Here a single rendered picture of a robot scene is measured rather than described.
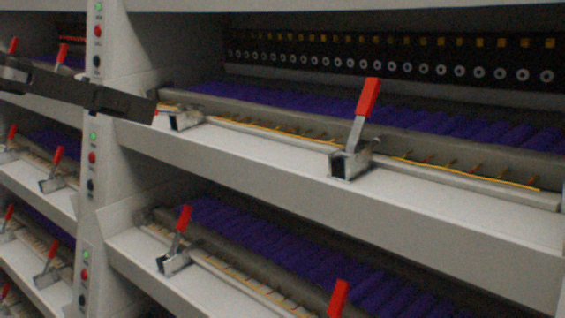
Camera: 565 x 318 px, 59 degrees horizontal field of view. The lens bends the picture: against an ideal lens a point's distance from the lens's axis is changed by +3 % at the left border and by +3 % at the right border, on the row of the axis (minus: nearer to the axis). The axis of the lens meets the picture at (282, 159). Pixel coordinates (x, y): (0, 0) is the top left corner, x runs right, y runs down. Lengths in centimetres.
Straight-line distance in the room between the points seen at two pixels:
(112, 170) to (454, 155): 51
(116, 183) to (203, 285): 24
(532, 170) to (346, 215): 15
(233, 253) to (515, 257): 38
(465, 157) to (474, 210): 7
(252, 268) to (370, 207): 25
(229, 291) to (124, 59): 37
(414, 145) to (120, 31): 47
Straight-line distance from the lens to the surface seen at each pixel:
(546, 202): 39
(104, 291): 84
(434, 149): 44
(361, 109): 44
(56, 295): 107
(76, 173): 106
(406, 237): 40
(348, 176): 42
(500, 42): 53
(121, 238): 79
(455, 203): 39
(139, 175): 80
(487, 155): 43
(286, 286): 58
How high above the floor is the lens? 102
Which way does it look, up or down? 10 degrees down
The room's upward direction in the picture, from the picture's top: 7 degrees clockwise
